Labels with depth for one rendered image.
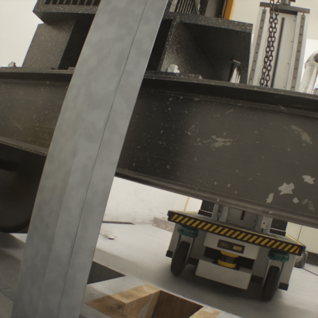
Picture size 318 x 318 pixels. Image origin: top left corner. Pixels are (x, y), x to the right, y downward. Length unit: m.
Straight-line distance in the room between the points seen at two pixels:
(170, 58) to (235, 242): 0.95
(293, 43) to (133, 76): 1.62
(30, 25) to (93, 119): 1.53
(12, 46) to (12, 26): 0.12
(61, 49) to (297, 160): 0.79
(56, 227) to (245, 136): 0.45
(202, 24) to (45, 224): 0.65
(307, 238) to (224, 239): 2.28
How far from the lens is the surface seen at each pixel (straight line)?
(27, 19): 2.13
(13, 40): 2.05
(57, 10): 1.12
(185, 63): 0.95
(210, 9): 1.49
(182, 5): 1.07
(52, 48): 1.12
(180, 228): 1.63
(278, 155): 0.68
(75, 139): 0.68
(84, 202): 0.64
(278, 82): 2.02
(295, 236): 3.72
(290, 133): 0.70
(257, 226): 1.81
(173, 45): 0.87
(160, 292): 1.37
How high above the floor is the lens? 0.41
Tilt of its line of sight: 5 degrees up
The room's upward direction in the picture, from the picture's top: 15 degrees clockwise
